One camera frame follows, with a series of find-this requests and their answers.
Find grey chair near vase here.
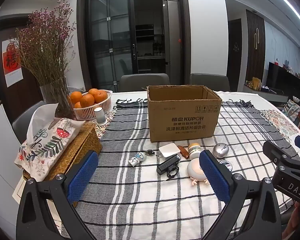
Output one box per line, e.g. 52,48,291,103
12,101,44,144

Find orange fruit right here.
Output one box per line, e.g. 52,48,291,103
94,90,108,103

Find floral cloth tissue cover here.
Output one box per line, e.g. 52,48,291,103
14,103,85,181

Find medic figurine keychain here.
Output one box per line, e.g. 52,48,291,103
128,152,147,167

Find round tin can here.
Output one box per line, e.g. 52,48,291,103
219,159,232,172

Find silver refrigerator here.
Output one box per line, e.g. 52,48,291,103
162,0,181,85

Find orange fruit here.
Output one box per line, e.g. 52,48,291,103
88,88,98,96
94,90,108,103
70,91,83,105
80,93,95,108

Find white fruit basket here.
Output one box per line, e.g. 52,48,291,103
73,90,113,121

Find grey plaid tablecloth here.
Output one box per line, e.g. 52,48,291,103
76,101,299,239

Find small cream jar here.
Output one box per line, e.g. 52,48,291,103
188,142,202,160

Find black key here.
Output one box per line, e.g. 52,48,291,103
145,149,155,156

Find orange fruit back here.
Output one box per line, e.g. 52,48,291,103
88,88,98,96

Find dried purple flowers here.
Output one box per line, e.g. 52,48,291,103
14,0,76,86

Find grey chair right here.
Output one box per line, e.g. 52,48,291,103
190,73,230,92

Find glass sliding door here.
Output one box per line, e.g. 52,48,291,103
86,0,136,92

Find brown wooden comb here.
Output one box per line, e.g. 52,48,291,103
177,145,190,159

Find round pink night light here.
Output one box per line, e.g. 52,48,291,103
187,158,209,186

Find black television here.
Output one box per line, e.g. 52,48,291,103
266,62,300,98

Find woven tissue box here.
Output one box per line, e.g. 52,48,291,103
22,121,103,208

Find person's right hand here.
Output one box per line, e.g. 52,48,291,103
282,202,300,239

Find white cylinder speaker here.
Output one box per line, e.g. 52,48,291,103
94,107,107,126

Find grey chair left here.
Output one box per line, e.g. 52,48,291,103
119,73,170,92

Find orange fruit front left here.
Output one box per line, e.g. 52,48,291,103
70,91,83,105

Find red fu wall calendar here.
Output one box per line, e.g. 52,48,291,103
1,39,23,87

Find black charger with cable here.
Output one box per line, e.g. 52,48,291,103
157,154,180,180

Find glass vase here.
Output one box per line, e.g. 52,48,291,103
40,77,75,119

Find brown cardboard box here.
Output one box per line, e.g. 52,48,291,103
147,85,222,142

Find orange fruit middle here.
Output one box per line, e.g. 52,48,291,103
80,93,95,108

